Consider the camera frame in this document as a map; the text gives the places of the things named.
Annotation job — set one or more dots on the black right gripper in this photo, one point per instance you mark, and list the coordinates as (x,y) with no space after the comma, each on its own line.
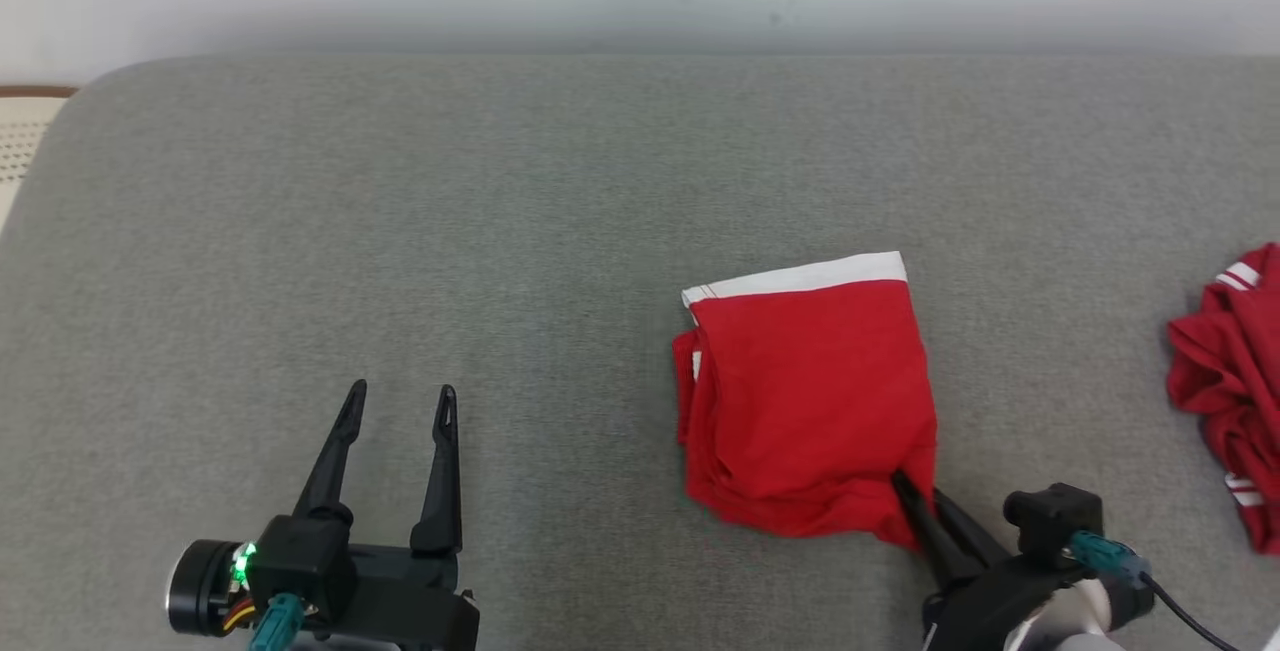
(980,616)

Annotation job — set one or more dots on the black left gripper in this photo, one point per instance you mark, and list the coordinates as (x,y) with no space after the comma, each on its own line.
(410,601)

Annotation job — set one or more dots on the red shorts with white stripes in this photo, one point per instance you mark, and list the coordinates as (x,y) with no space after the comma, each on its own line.
(810,391)

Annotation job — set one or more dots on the red jersey with number print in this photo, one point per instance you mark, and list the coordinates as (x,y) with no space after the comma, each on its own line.
(1230,381)

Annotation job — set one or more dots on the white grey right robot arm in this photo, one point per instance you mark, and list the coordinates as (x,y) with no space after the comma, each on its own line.
(1060,636)

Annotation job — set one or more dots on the grey fabric sofa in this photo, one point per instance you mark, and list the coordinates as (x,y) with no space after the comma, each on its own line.
(400,231)

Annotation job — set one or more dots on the cream woven floor mat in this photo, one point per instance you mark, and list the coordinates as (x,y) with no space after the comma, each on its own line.
(25,141)

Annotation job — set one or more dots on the brown wooden skirting strip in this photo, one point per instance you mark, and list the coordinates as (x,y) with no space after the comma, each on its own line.
(35,91)

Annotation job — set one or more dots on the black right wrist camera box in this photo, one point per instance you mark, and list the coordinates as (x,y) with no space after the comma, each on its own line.
(1050,521)

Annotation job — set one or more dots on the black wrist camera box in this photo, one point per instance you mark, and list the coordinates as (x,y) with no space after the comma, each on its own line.
(300,561)
(1050,521)

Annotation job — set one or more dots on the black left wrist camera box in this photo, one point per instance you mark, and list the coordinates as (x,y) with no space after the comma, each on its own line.
(300,561)

